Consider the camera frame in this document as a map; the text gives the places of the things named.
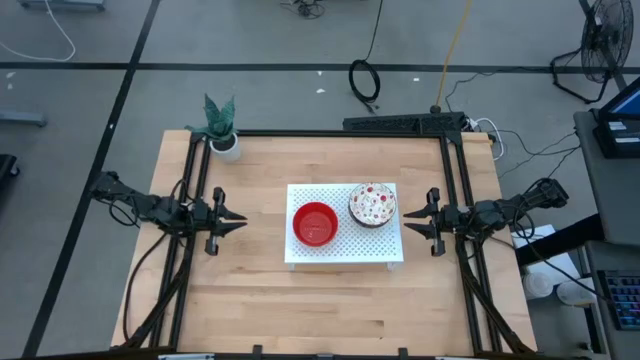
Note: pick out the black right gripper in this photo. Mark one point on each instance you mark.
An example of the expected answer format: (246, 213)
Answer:
(450, 219)

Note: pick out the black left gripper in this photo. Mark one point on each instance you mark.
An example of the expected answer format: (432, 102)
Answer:
(207, 217)

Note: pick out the white patterned bowl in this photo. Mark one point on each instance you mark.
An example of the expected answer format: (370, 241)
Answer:
(372, 202)

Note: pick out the red plastic bowl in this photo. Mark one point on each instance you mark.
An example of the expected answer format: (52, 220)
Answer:
(315, 225)

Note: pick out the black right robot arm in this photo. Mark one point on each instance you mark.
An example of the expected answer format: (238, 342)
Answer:
(520, 205)

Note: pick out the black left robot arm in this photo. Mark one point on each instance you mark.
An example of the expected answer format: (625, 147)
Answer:
(145, 205)

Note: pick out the white plant pot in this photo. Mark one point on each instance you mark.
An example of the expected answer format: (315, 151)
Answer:
(229, 151)

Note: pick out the white perforated metal shelf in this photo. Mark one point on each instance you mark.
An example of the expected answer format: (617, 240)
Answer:
(345, 252)

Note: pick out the green snake plant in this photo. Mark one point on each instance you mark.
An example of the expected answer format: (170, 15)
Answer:
(219, 117)

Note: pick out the white round cup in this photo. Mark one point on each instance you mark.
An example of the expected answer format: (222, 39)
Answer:
(575, 292)
(537, 284)

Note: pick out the grey side desk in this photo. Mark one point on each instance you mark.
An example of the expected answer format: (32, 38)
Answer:
(607, 195)

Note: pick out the black keyboard with lit keys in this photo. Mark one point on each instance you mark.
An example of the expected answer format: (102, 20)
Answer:
(622, 300)

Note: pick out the laptop with blue screen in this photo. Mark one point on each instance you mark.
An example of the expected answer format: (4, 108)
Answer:
(622, 125)

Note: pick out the grey floor base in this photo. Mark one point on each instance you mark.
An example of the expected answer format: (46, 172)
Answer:
(22, 118)

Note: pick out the black floor fan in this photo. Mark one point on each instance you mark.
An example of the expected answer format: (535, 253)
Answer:
(607, 40)

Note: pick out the black aluminium table frame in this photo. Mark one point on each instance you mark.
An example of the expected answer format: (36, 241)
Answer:
(447, 165)

